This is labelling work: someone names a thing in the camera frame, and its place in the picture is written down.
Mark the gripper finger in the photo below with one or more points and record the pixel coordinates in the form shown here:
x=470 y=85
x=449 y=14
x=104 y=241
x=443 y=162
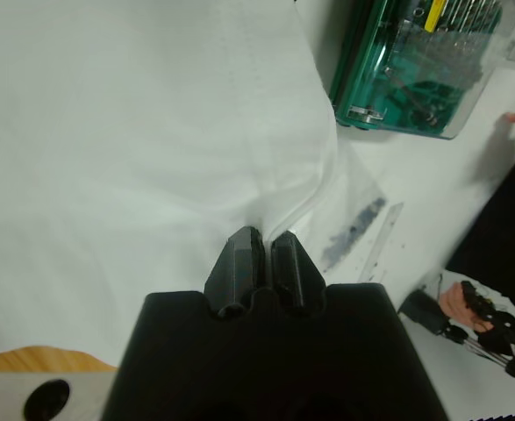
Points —
x=294 y=276
x=237 y=272

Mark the white t-shirt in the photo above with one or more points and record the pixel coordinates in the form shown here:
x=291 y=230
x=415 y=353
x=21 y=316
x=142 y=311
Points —
x=130 y=153

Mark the bystander left hand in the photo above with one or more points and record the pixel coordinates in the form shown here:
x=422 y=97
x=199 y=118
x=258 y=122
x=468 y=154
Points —
x=456 y=302

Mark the clear plastic bag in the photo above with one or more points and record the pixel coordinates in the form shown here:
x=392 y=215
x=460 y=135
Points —
x=353 y=232

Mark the clear plastic ruler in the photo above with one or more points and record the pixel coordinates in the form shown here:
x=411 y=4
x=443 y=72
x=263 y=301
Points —
x=382 y=241

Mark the bystander black clothing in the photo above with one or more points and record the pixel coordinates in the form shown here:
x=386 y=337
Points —
x=502 y=228

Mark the green framed box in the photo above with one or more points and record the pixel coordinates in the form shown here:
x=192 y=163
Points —
x=415 y=74

